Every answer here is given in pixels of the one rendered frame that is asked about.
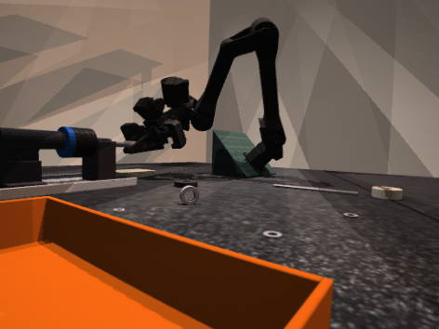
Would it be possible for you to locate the orange open-top tray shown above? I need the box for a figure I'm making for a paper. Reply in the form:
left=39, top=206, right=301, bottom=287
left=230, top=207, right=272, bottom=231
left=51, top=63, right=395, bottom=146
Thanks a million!
left=0, top=196, right=333, bottom=329

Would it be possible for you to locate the blue ring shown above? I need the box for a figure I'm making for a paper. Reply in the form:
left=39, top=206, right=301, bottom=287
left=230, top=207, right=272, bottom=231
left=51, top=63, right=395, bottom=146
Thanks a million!
left=56, top=126, right=76, bottom=158

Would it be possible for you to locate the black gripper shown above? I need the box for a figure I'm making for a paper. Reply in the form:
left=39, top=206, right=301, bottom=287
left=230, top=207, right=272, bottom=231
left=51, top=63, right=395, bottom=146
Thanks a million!
left=120, top=112, right=187, bottom=154

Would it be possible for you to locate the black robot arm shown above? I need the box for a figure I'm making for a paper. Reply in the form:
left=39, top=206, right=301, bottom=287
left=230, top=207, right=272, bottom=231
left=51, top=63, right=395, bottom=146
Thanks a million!
left=133, top=18, right=286, bottom=172

